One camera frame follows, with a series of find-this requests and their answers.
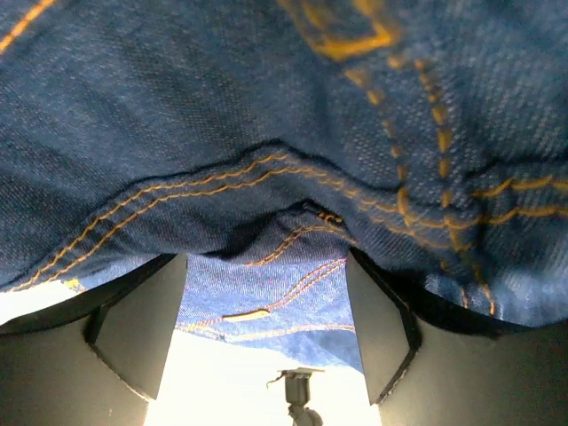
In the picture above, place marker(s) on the dark blue denim trousers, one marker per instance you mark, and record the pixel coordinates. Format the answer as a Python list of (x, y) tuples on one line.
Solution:
[(265, 139)]

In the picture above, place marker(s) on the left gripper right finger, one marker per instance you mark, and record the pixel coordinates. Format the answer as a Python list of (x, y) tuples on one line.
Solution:
[(428, 361)]

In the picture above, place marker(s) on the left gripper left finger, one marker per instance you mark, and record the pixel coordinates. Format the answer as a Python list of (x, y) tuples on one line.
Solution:
[(96, 358)]

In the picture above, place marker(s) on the overhead camera mount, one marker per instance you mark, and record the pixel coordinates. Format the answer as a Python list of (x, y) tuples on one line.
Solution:
[(298, 395)]

